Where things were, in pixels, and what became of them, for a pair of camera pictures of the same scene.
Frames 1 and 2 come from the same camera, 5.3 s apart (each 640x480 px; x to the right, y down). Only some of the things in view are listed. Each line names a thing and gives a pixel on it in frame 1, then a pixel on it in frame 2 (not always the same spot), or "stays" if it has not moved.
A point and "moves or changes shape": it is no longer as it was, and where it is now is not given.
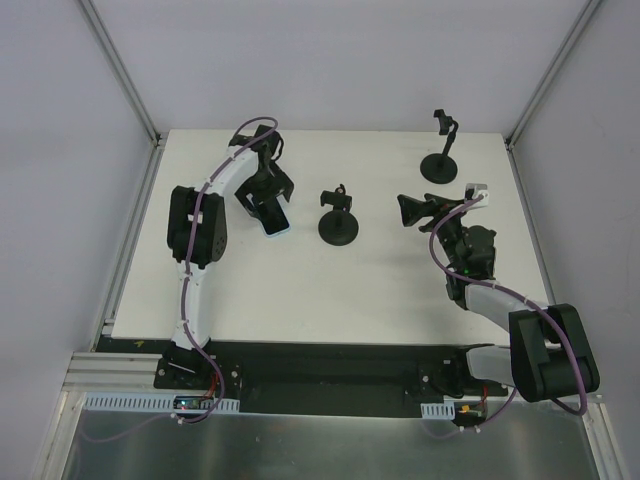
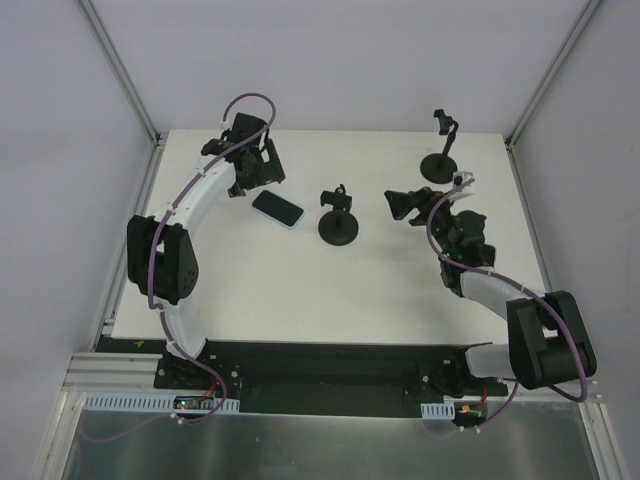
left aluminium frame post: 120,68 stays
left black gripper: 265,191 → 270,167
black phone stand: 441,168 stays
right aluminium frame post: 551,71 stays
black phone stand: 339,226 stays
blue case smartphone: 274,216 moves or changes shape
